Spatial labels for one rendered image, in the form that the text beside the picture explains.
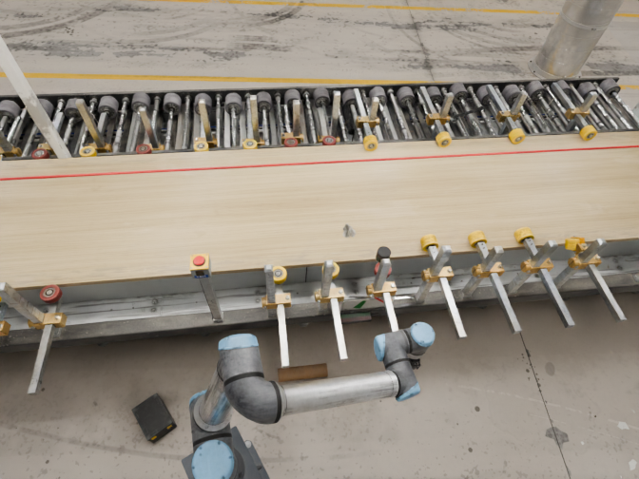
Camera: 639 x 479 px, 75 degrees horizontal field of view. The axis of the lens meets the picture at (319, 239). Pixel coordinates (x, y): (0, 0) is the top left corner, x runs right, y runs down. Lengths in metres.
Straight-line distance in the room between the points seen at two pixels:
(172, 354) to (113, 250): 0.93
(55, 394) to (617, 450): 3.30
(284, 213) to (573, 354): 2.16
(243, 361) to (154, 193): 1.33
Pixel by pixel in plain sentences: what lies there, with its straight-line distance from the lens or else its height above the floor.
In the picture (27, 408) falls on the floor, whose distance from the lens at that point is 3.06.
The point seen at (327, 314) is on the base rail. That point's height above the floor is 0.70.
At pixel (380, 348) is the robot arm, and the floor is 1.18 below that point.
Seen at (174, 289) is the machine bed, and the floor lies 0.66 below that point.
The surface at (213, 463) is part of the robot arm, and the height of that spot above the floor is 0.87.
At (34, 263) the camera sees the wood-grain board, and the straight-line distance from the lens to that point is 2.30.
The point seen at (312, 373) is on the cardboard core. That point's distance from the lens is 2.63.
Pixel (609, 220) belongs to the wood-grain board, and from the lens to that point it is 2.73.
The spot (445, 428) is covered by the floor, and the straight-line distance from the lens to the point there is 2.78.
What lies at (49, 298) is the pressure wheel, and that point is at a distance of 2.16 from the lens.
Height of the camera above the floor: 2.59
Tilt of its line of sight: 55 degrees down
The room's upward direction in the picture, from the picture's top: 6 degrees clockwise
